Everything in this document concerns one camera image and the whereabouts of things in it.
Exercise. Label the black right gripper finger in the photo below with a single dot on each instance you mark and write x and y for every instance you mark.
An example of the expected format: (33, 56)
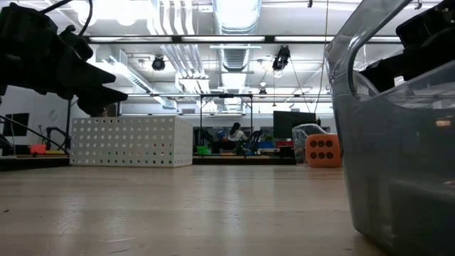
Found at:
(384, 76)

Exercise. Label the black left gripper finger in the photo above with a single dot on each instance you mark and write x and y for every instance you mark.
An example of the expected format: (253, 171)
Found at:
(103, 99)
(94, 73)

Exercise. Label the orange foam die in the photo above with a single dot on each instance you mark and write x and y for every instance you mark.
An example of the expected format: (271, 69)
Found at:
(323, 153)

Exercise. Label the black monitor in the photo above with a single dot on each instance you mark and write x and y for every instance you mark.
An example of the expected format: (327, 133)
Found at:
(17, 124)
(293, 124)

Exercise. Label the orange background bin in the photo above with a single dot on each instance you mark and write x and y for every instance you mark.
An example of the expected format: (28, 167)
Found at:
(38, 148)

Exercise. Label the white perforated basket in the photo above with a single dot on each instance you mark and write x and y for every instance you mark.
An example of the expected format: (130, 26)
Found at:
(185, 142)

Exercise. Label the smoky grey plastic bin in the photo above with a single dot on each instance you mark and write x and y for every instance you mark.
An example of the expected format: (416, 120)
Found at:
(409, 177)

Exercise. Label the clear plastic bin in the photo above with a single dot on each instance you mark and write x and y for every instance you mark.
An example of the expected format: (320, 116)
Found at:
(298, 142)

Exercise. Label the green background bin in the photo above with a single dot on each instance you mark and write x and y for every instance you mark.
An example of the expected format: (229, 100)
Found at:
(202, 150)

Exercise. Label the person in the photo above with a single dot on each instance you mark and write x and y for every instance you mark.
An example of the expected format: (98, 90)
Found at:
(236, 137)

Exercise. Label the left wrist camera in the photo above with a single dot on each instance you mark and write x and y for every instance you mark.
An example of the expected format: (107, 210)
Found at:
(76, 42)

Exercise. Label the black background workbench frame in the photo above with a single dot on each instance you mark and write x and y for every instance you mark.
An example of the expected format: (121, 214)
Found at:
(201, 117)

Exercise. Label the black overhead camera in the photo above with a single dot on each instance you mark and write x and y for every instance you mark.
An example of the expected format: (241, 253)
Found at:
(282, 58)

